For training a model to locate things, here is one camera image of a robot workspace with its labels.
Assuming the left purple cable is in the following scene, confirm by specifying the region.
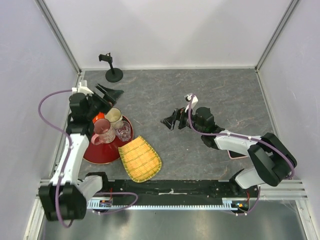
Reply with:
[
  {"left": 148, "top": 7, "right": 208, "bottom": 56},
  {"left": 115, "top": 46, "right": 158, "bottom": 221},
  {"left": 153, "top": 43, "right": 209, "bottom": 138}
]
[{"left": 37, "top": 89, "right": 139, "bottom": 229}]

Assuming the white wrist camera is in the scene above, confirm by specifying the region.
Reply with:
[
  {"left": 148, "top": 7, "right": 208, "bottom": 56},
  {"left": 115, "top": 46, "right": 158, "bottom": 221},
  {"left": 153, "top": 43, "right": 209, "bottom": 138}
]
[
  {"left": 71, "top": 80, "right": 94, "bottom": 96},
  {"left": 184, "top": 93, "right": 198, "bottom": 112}
]

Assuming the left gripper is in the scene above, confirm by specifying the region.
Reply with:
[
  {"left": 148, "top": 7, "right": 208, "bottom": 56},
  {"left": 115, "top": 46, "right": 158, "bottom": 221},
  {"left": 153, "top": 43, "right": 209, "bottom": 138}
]
[{"left": 85, "top": 83, "right": 123, "bottom": 120}]

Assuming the red round tray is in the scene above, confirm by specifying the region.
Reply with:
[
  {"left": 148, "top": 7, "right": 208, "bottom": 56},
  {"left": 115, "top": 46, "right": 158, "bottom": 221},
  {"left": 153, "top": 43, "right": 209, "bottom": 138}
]
[{"left": 83, "top": 116, "right": 134, "bottom": 165}]

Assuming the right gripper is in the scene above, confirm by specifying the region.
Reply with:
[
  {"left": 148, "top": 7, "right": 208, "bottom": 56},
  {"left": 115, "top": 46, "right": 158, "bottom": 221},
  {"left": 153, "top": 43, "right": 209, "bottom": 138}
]
[{"left": 160, "top": 103, "right": 205, "bottom": 135}]

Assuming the clear glass tumbler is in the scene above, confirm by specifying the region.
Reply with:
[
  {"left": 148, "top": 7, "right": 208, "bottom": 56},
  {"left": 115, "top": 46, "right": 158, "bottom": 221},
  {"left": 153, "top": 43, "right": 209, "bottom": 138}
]
[{"left": 115, "top": 120, "right": 131, "bottom": 142}]

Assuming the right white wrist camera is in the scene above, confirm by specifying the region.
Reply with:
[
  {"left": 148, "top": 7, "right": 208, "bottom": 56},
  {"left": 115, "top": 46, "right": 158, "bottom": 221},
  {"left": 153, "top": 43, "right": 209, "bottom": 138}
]
[{"left": 184, "top": 93, "right": 198, "bottom": 112}]

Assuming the cream ceramic cup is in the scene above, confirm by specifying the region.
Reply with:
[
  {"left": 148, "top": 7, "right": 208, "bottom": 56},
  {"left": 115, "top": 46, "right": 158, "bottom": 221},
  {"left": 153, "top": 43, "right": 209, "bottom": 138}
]
[{"left": 104, "top": 107, "right": 123, "bottom": 129}]

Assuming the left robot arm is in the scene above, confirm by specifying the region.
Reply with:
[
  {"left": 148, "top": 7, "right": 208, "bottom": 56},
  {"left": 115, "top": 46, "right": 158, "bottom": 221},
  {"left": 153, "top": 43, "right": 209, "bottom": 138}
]
[{"left": 38, "top": 83, "right": 124, "bottom": 228}]

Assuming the woven bamboo basket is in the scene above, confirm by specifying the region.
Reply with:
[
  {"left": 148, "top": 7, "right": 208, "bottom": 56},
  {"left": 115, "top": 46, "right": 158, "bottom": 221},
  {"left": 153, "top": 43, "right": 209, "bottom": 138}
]
[{"left": 118, "top": 136, "right": 162, "bottom": 183}]

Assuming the grey cable duct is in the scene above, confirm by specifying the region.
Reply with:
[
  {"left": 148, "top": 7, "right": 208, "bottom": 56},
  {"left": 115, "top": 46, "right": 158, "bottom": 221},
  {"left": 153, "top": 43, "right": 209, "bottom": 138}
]
[{"left": 87, "top": 197, "right": 249, "bottom": 211}]

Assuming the pink case smartphone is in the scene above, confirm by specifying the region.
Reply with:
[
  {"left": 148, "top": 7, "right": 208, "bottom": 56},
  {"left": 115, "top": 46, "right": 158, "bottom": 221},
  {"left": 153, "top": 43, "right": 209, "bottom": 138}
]
[{"left": 227, "top": 150, "right": 247, "bottom": 160}]

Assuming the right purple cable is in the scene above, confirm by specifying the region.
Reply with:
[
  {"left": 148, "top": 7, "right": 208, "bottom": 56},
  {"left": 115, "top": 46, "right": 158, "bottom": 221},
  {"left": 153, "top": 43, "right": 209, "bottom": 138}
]
[{"left": 187, "top": 93, "right": 296, "bottom": 217}]

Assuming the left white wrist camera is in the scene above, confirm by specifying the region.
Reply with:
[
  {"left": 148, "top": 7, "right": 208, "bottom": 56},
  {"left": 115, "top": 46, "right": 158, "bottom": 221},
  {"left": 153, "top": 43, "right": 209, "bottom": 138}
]
[{"left": 71, "top": 80, "right": 94, "bottom": 96}]

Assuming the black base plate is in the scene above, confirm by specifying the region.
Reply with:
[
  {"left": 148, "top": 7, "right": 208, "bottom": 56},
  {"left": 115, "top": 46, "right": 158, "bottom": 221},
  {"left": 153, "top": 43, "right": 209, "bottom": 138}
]
[{"left": 102, "top": 179, "right": 258, "bottom": 205}]

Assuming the orange bowl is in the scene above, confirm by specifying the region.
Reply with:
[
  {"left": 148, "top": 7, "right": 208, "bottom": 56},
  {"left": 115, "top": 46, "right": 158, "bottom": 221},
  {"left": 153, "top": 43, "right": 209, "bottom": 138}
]
[{"left": 92, "top": 112, "right": 106, "bottom": 123}]

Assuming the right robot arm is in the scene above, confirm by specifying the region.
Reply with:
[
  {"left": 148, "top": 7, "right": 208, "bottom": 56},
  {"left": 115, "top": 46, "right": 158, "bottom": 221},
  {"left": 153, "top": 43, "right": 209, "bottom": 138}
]
[{"left": 160, "top": 107, "right": 297, "bottom": 197}]

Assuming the purple cable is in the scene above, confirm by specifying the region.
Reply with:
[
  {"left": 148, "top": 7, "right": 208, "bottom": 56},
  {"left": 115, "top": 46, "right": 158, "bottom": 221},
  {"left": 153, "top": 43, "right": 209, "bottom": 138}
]
[
  {"left": 187, "top": 93, "right": 296, "bottom": 217},
  {"left": 37, "top": 89, "right": 139, "bottom": 229}
]

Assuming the black phone stand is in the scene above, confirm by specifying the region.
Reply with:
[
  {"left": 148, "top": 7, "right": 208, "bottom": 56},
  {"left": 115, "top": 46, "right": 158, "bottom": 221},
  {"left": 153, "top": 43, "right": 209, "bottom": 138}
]
[{"left": 98, "top": 52, "right": 124, "bottom": 83}]

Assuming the pink plastic mug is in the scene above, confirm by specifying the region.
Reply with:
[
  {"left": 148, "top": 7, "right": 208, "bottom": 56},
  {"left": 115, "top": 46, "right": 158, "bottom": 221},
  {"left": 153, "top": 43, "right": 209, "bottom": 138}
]
[{"left": 91, "top": 118, "right": 116, "bottom": 145}]

